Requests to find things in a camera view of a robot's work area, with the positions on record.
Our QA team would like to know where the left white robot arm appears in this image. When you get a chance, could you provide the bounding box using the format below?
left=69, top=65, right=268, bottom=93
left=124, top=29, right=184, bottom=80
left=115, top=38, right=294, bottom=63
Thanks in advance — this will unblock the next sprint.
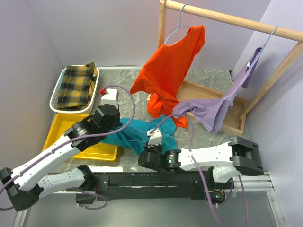
left=0, top=104, right=121, bottom=211

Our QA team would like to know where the blue wire hanger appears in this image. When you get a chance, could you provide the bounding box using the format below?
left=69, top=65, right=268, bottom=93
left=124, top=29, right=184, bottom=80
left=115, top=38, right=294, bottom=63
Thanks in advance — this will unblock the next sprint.
left=122, top=123, right=148, bottom=143

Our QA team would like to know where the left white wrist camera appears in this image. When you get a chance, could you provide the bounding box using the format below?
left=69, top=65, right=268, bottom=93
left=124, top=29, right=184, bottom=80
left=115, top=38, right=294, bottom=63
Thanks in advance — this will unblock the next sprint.
left=100, top=88, right=119, bottom=108

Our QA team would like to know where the blue hanger with orange shirt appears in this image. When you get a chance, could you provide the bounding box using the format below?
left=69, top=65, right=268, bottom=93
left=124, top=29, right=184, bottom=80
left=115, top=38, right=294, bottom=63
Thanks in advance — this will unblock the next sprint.
left=164, top=3, right=190, bottom=44

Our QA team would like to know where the blue hanger with lilac shirt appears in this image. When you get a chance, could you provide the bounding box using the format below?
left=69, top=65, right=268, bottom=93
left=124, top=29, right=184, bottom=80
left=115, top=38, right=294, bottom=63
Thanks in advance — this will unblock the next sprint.
left=246, top=25, right=279, bottom=70

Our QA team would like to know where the teal t shirt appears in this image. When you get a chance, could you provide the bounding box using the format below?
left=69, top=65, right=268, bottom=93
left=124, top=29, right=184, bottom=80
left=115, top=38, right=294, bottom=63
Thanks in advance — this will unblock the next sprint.
left=99, top=116, right=178, bottom=156

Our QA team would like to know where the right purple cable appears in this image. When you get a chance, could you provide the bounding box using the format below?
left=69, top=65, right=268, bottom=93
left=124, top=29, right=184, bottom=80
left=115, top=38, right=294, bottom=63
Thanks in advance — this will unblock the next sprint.
left=149, top=114, right=249, bottom=227

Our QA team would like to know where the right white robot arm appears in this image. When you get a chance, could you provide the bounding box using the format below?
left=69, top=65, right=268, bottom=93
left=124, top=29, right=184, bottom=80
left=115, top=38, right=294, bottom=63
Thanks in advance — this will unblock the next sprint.
left=138, top=137, right=264, bottom=189

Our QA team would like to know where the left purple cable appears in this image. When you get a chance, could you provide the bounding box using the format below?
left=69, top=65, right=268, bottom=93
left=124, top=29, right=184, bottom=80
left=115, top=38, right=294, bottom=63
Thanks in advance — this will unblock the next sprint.
left=0, top=84, right=136, bottom=211

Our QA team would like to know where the yellow plastic tray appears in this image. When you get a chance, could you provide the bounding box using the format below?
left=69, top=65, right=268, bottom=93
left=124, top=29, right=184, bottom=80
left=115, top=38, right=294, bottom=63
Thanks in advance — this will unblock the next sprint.
left=42, top=113, right=118, bottom=161

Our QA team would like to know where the lilac t shirt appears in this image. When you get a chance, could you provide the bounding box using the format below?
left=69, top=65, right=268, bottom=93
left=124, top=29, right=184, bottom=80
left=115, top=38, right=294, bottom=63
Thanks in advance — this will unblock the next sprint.
left=173, top=47, right=263, bottom=134

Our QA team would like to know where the white plastic basket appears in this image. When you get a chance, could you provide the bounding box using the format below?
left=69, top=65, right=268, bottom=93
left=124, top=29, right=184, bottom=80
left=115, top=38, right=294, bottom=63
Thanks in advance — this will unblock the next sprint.
left=49, top=62, right=99, bottom=114

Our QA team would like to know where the yellow plaid cloth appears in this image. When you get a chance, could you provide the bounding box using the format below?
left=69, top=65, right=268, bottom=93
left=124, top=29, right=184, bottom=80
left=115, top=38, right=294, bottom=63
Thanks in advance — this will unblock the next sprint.
left=56, top=62, right=98, bottom=111

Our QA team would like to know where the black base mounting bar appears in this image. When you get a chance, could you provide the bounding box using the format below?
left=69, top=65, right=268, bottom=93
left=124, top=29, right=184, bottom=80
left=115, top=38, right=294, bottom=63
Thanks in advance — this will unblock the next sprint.
left=66, top=171, right=228, bottom=204

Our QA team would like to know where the orange t shirt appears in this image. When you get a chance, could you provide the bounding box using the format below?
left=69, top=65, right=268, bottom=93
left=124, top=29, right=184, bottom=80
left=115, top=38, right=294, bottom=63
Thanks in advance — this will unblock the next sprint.
left=130, top=25, right=205, bottom=118

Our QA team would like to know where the wooden clothes rack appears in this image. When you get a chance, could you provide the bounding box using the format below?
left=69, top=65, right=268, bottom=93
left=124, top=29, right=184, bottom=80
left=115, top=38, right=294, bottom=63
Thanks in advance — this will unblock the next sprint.
left=158, top=0, right=303, bottom=136

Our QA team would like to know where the purple cable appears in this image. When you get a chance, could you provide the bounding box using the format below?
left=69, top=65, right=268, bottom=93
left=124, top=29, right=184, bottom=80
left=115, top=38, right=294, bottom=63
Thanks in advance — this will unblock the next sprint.
left=0, top=84, right=136, bottom=211
left=149, top=114, right=249, bottom=227

